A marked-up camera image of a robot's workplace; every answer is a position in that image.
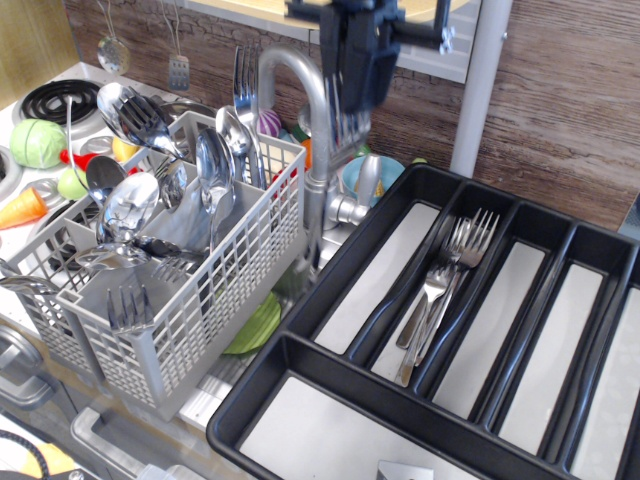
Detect steel slotted spoon back left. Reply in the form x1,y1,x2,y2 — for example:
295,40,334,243
97,82,185,159

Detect green toy leaf in sink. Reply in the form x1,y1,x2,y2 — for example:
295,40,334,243
223,292,281,355

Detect green toy cabbage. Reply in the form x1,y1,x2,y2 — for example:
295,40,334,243
9,119,67,169

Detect hanging metal skimmer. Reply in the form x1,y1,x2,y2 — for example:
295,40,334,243
97,1,131,75

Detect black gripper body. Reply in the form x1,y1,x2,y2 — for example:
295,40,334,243
285,1,454,113

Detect grey plastic cutlery basket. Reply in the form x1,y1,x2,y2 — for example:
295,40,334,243
9,136,306,420

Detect large shiny steel spoon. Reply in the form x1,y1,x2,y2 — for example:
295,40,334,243
96,172,159,244

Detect orange toy carrot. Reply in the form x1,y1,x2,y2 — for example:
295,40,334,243
1,187,49,230

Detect steel fork mid basket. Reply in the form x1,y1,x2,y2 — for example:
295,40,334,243
299,69,373,281

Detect lower steel fork in tray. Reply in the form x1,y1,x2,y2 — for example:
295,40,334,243
395,262,457,387

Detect upper steel fork in tray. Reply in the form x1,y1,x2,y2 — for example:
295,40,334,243
415,209,500,366

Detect hanging small metal spatula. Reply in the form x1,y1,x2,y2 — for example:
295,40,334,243
161,1,190,91

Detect tall steel spoon centre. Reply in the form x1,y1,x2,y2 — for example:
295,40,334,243
196,127,235,252

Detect dark steel spoon left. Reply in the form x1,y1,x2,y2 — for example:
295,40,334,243
86,155,127,206

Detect steel fork in tray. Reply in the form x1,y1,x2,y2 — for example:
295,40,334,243
415,209,500,366
395,262,457,387

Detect steel spoon lying sideways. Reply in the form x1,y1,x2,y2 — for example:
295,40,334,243
74,236,209,282

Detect steel fork front basket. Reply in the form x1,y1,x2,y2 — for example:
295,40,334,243
107,284,154,334

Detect light blue bowl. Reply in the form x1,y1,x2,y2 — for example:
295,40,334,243
341,155,405,206

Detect black stove coil burner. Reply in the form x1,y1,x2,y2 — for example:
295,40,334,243
18,79,100,125

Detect purple toy onion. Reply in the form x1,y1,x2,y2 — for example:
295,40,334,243
257,109,282,138

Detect grey metal pole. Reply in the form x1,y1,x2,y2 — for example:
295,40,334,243
449,0,513,178

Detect steel spoon back basket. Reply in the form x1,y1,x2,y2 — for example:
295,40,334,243
216,105,255,185

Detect black cutlery tray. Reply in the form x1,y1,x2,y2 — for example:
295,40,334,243
206,164,639,479

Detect light green toy apple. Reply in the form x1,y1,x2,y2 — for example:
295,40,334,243
57,168,88,200

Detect silver curved faucet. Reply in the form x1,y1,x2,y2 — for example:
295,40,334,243
256,45,383,232

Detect yellow toy bottom left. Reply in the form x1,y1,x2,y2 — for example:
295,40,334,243
20,443,76,478

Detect steel spoon left edge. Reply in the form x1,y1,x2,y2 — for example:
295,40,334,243
1,259,60,296

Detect small steel spoon middle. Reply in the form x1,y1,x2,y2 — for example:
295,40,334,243
156,159,188,212

